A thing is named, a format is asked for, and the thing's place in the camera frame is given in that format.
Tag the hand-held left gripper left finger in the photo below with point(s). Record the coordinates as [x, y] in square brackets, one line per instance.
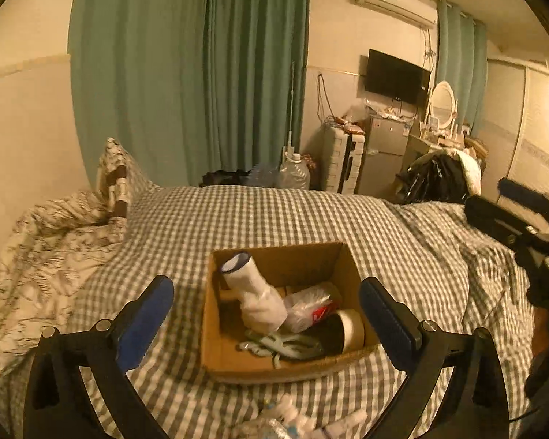
[147, 319]

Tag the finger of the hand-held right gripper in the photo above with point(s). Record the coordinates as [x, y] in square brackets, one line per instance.
[494, 219]
[518, 190]

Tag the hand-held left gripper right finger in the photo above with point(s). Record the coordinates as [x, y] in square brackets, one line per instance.
[386, 324]

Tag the cardboard box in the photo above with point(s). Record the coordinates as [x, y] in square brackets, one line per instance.
[238, 356]

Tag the roll of tape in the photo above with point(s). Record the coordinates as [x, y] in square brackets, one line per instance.
[347, 329]

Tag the white garment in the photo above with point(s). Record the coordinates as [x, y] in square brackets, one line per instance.
[471, 169]

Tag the white wardrobe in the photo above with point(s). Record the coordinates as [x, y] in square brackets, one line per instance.
[526, 123]

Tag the black bag on chair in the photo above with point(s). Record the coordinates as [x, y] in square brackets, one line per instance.
[432, 178]

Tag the clear plastic bag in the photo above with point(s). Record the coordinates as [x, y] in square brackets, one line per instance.
[309, 304]

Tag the dressing table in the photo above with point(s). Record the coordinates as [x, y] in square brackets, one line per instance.
[421, 146]

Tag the small white packet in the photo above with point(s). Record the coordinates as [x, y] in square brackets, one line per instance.
[347, 423]

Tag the white sock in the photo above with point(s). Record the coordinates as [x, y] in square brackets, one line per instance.
[258, 299]

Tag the white oval mirror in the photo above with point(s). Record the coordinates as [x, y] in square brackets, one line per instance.
[441, 105]

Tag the small grey fridge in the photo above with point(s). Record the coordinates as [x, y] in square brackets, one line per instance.
[384, 155]

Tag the leaf print quilt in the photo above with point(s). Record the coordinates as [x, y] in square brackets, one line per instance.
[41, 247]

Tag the narrow green curtain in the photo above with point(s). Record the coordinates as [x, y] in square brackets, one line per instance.
[462, 68]

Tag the crumpled clear plastic bottle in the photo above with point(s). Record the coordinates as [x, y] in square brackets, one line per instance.
[274, 425]

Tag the leaf print pillow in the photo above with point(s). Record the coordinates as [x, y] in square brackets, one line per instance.
[119, 164]

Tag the white ribbed suitcase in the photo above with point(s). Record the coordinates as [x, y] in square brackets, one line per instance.
[341, 160]

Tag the clutter on suitcase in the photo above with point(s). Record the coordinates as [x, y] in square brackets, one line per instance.
[347, 124]

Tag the large clear water jug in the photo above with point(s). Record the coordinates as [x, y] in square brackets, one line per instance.
[293, 173]

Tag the pile of empty plastic bottles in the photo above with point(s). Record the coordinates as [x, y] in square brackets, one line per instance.
[264, 176]

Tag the white air conditioner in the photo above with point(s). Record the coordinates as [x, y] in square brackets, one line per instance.
[393, 2]

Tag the white pole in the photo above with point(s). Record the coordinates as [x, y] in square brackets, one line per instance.
[292, 109]

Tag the wide green curtain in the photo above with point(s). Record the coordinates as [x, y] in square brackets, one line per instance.
[174, 77]

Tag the black wall television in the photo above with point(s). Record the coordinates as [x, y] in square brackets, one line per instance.
[395, 75]

